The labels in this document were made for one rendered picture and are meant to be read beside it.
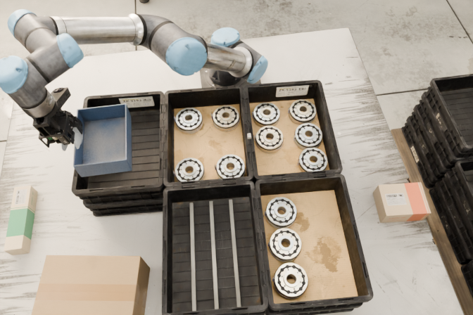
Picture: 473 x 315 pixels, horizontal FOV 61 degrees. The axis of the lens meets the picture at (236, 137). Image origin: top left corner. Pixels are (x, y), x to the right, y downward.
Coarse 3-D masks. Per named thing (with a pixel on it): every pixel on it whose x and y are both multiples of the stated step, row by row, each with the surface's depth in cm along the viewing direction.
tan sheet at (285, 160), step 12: (252, 108) 160; (288, 108) 159; (252, 120) 157; (288, 120) 157; (288, 132) 154; (288, 144) 151; (264, 156) 148; (276, 156) 148; (288, 156) 148; (264, 168) 146; (276, 168) 146; (288, 168) 146
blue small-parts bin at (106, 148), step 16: (80, 112) 124; (96, 112) 125; (112, 112) 127; (128, 112) 126; (96, 128) 127; (112, 128) 127; (128, 128) 123; (80, 144) 121; (96, 144) 124; (112, 144) 124; (128, 144) 119; (80, 160) 119; (96, 160) 121; (112, 160) 114; (128, 160) 116
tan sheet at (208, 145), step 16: (176, 112) 159; (208, 112) 159; (176, 128) 155; (208, 128) 155; (240, 128) 155; (176, 144) 151; (192, 144) 151; (208, 144) 151; (224, 144) 151; (240, 144) 151; (176, 160) 148; (208, 160) 148; (208, 176) 144
